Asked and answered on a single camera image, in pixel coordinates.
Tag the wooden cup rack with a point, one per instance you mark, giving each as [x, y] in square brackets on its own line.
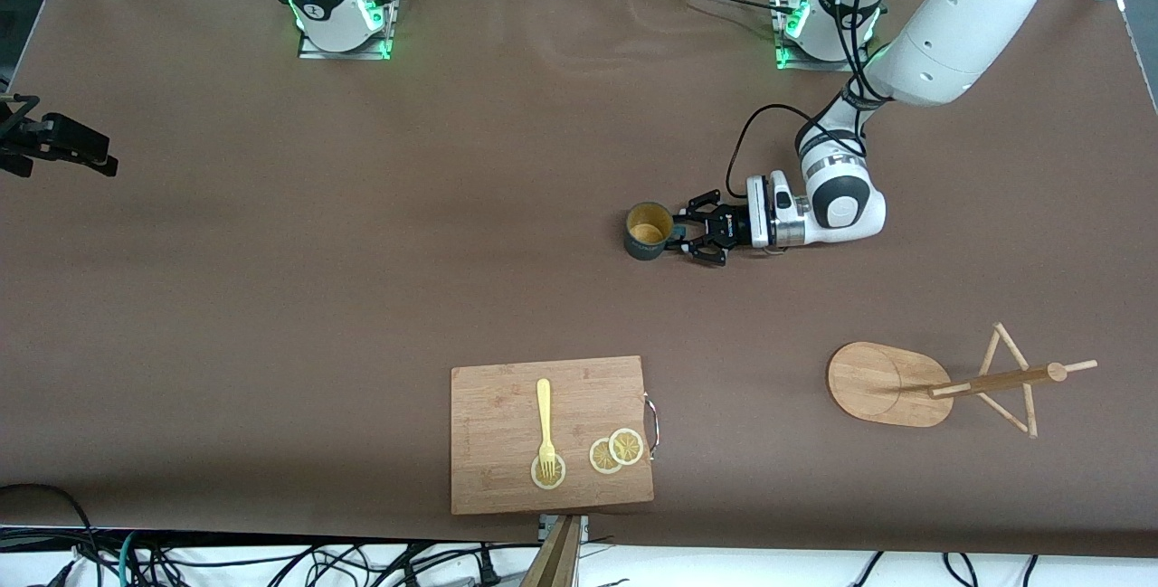
[877, 383]

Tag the dark teal cup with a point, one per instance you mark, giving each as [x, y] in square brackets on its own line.
[647, 230]

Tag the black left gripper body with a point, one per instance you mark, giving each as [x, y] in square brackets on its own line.
[729, 229]

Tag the yellow plastic fork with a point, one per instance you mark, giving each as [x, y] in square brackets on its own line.
[544, 415]

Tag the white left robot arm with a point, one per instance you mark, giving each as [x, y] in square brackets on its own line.
[950, 35]

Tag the wooden cutting board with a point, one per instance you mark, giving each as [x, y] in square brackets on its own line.
[507, 406]

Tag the small metal bracket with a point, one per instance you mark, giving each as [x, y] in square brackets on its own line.
[583, 528]

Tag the brown table cover sheet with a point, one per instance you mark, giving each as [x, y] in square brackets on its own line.
[362, 252]

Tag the dried lemon slice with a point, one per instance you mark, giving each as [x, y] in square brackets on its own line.
[557, 477]
[597, 459]
[627, 447]

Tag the wooden stick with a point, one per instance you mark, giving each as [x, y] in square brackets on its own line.
[556, 560]

